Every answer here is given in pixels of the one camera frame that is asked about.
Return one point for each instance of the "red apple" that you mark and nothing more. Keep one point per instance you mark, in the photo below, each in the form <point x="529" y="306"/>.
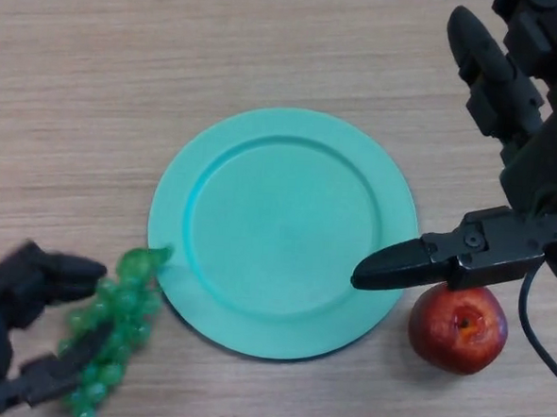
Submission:
<point x="455" y="340"/>

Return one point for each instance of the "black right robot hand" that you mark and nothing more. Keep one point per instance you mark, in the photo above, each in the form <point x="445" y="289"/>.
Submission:
<point x="551" y="159"/>

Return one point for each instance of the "teal round plate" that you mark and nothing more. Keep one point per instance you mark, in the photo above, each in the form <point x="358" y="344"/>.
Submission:
<point x="282" y="227"/>

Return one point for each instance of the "green plastic grape bunch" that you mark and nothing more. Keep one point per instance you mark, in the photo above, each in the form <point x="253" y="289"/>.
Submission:
<point x="131" y="303"/>

